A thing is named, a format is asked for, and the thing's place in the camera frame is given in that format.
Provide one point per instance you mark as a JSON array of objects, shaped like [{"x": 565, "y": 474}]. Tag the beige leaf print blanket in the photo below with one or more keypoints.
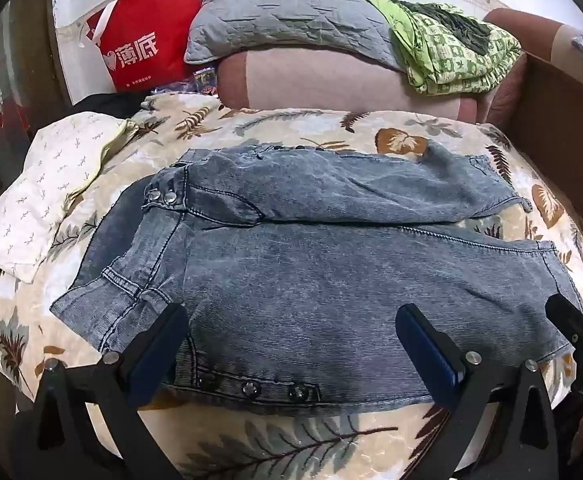
[{"x": 281, "y": 120}]

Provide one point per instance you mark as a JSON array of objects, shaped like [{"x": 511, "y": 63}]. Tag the red shopping bag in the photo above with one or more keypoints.
[{"x": 141, "y": 20}]

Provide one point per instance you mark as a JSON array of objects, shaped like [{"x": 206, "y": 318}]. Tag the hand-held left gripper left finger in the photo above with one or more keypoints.
[{"x": 159, "y": 345}]

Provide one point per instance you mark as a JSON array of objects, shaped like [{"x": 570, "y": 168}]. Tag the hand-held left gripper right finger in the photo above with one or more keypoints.
[{"x": 426, "y": 355}]

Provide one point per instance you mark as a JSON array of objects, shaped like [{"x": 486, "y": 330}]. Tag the green patterned cloth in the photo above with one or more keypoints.
[{"x": 446, "y": 55}]

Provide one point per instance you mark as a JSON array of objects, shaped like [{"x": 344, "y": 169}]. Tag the dark cloth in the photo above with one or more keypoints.
[{"x": 111, "y": 105}]

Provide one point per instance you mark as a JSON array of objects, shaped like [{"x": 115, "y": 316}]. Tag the pink cushion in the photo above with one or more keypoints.
[{"x": 321, "y": 80}]

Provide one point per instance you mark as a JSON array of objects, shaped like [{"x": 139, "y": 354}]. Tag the blue denim pants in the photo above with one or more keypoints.
[{"x": 296, "y": 285}]

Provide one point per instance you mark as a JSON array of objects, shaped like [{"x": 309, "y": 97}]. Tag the white patterned pillow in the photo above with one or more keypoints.
[{"x": 36, "y": 185}]

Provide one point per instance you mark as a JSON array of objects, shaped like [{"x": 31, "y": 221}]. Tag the grey quilted pillow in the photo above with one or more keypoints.
[{"x": 281, "y": 15}]

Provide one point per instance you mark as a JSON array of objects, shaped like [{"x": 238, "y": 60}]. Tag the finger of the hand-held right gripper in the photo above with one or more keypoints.
[{"x": 571, "y": 322}]

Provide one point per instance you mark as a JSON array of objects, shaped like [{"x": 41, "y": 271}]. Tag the colourful packets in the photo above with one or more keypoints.
[{"x": 201, "y": 82}]

